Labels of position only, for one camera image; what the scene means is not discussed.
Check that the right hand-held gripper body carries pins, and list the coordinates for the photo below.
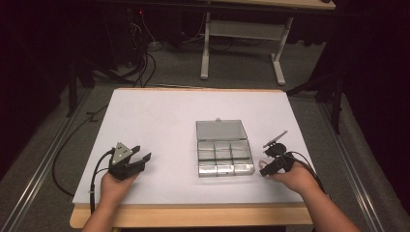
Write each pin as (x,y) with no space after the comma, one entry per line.
(278,151)

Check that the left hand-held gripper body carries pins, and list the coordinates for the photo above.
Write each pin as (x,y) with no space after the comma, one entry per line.
(121,161)

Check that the clear plastic compartment box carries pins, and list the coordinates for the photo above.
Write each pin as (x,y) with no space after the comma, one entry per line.
(222,130)

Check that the person's left hand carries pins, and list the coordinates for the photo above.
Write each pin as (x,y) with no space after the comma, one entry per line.
(114,190)

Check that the person's right hand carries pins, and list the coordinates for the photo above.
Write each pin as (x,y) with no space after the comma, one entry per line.
(298,180)

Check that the white table cover sheet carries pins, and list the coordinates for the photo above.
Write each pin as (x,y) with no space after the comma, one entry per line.
(167,122)

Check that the black stand legs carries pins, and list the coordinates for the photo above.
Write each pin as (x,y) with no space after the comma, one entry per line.
(71,90)
(336,106)

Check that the wooden table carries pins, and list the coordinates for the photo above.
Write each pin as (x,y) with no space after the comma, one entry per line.
(193,216)

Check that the dark equipment with red light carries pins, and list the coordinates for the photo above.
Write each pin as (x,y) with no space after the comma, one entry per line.
(125,35)

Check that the metal floor rail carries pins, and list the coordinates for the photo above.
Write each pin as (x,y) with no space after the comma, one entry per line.
(351,174)
(42,170)

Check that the white metal frame desk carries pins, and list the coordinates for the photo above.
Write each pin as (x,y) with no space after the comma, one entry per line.
(245,29)

